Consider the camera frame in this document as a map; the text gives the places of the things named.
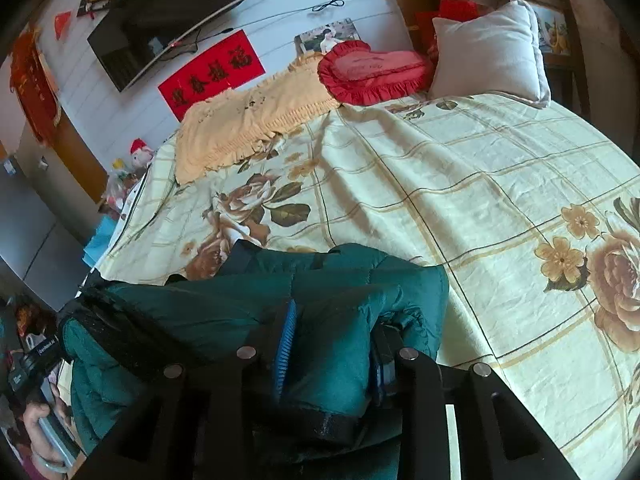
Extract black wall television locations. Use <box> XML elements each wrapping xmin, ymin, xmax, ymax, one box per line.
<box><xmin>86</xmin><ymin>0</ymin><xmax>252</xmax><ymax>93</ymax></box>

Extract red hanging pennant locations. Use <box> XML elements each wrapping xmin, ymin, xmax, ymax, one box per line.
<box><xmin>9</xmin><ymin>27</ymin><xmax>63</xmax><ymax>149</ymax></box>

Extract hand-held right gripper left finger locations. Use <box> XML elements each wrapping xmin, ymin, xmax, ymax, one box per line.
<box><xmin>75</xmin><ymin>297</ymin><xmax>301</xmax><ymax>480</ymax></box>

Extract black wall cable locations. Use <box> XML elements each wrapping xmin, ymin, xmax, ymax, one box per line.
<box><xmin>195</xmin><ymin>0</ymin><xmax>417</xmax><ymax>47</ymax></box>

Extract stuffed toy with red hat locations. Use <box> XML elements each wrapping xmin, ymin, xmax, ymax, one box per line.
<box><xmin>127</xmin><ymin>138</ymin><xmax>156</xmax><ymax>174</ymax></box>

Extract blue cloth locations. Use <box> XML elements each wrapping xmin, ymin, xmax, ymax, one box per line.
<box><xmin>82</xmin><ymin>215</ymin><xmax>122</xmax><ymax>269</ymax></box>

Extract yellow fringed pillow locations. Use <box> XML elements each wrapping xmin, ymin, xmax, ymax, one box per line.
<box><xmin>175</xmin><ymin>52</ymin><xmax>344</xmax><ymax>186</ymax></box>

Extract grey cabinet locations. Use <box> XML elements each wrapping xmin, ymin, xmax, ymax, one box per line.
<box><xmin>0</xmin><ymin>160</ymin><xmax>89</xmax><ymax>306</ymax></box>

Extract person's left hand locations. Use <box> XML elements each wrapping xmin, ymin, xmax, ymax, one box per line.
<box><xmin>21</xmin><ymin>389</ymin><xmax>75</xmax><ymax>463</ymax></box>

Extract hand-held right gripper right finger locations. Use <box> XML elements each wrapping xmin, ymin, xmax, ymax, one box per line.
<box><xmin>367</xmin><ymin>322</ymin><xmax>582</xmax><ymax>480</ymax></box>

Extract red gift bags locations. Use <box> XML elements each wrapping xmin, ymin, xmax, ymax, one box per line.
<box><xmin>415</xmin><ymin>0</ymin><xmax>482</xmax><ymax>61</ymax></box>

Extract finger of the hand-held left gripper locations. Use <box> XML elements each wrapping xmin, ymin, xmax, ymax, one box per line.
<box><xmin>34</xmin><ymin>331</ymin><xmax>76</xmax><ymax>362</ymax></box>

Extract pile of small toys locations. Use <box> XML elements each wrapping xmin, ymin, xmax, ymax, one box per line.
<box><xmin>97</xmin><ymin>160</ymin><xmax>147</xmax><ymax>222</ymax></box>

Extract brown wooden headboard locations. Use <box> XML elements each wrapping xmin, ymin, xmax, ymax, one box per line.
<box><xmin>430</xmin><ymin>0</ymin><xmax>592</xmax><ymax>121</ymax></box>

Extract brown wooden door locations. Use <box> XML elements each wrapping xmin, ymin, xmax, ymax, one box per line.
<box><xmin>20</xmin><ymin>110</ymin><xmax>109</xmax><ymax>206</ymax></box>

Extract white pillow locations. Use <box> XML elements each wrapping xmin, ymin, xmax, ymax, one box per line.
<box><xmin>427</xmin><ymin>0</ymin><xmax>552</xmax><ymax>110</ymax></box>

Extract person's left forearm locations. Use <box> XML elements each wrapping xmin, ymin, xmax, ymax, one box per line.
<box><xmin>20</xmin><ymin>452</ymin><xmax>71</xmax><ymax>480</ymax></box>

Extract green quilted jacket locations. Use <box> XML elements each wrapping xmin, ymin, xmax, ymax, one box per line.
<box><xmin>57</xmin><ymin>242</ymin><xmax>451</xmax><ymax>480</ymax></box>

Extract floral bed sheet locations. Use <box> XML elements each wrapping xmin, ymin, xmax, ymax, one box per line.
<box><xmin>92</xmin><ymin>92</ymin><xmax>640</xmax><ymax>480</ymax></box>

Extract small red paper piece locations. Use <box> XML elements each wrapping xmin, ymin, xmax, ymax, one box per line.
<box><xmin>53</xmin><ymin>10</ymin><xmax>74</xmax><ymax>42</ymax></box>

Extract pale jade bracelet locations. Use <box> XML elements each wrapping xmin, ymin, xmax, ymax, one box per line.
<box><xmin>29</xmin><ymin>451</ymin><xmax>69</xmax><ymax>475</ymax></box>

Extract red wall banner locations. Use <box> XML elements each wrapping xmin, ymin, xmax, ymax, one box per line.
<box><xmin>157</xmin><ymin>29</ymin><xmax>265</xmax><ymax>122</ymax></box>

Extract red heart-shaped pillow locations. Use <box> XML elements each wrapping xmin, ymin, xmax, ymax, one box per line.
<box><xmin>317</xmin><ymin>40</ymin><xmax>436</xmax><ymax>107</ymax></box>

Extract framed photo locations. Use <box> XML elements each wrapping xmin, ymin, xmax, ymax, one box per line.
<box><xmin>294</xmin><ymin>17</ymin><xmax>362</xmax><ymax>57</ymax></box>

